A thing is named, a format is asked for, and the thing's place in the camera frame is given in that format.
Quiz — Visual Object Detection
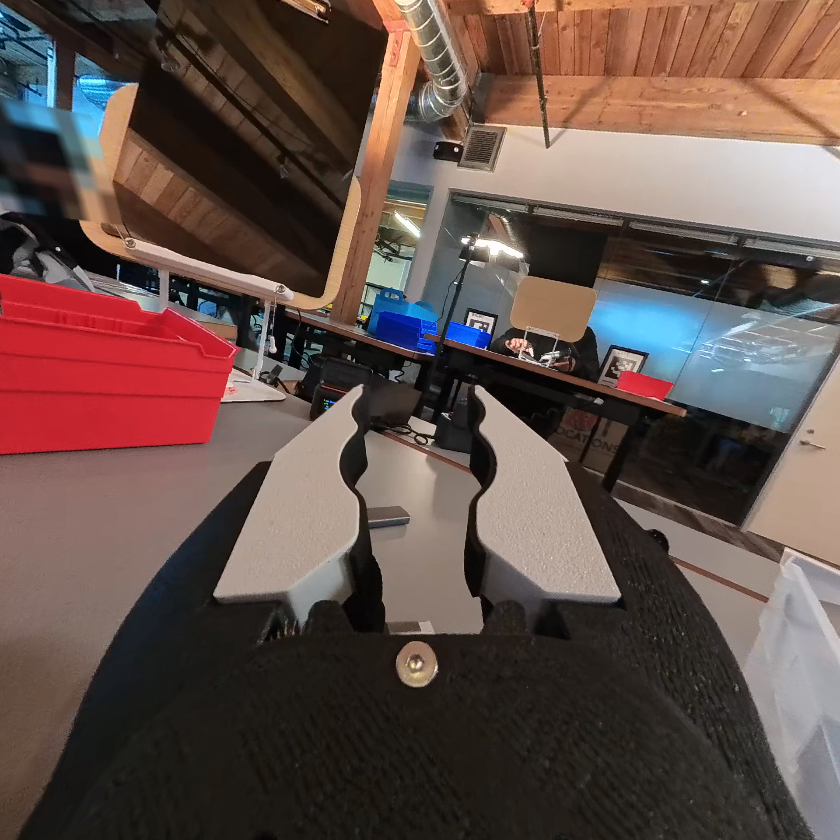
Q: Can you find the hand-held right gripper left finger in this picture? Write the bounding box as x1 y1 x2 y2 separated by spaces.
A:
213 385 387 632

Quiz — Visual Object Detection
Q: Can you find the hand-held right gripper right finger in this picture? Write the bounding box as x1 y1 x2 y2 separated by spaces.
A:
463 385 623 611

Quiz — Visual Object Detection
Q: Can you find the black box device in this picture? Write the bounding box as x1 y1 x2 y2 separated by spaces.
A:
435 410 475 454

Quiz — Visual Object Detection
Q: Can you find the wooden-edged table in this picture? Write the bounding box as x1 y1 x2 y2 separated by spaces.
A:
425 333 688 493
282 308 441 395

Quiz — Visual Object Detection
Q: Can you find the black power station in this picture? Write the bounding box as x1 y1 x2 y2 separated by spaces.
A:
310 357 376 421

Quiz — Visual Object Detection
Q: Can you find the small red bin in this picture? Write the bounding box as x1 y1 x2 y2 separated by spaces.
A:
616 370 676 401

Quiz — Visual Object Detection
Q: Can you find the blue plastic bin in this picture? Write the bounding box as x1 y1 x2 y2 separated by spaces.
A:
441 320 493 350

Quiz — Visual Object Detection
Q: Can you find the stack of blue bins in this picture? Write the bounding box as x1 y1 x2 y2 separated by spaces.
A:
366 289 442 355

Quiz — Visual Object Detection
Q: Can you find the red plastic bin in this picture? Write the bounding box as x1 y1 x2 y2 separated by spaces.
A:
0 273 241 456

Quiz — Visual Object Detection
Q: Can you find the white door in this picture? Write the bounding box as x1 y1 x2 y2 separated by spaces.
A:
742 384 840 562

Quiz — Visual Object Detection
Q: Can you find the light on black stand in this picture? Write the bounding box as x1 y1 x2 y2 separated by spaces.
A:
446 233 527 424

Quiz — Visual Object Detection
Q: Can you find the clear plastic bin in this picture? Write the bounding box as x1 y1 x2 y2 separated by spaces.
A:
743 549 840 811

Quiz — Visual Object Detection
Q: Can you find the wooden-rimmed dark panel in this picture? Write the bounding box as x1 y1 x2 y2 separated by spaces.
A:
79 0 389 313

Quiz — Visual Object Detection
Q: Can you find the black hanging rod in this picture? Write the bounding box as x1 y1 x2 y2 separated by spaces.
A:
524 0 552 149

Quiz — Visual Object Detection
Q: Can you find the wooden post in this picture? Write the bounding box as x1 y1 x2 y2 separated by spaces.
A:
330 26 422 324

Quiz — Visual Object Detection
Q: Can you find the grey wall vent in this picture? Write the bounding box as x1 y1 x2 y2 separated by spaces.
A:
457 125 508 173

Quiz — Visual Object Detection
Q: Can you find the silver ventilation duct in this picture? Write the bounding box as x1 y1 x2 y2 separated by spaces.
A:
394 0 472 124

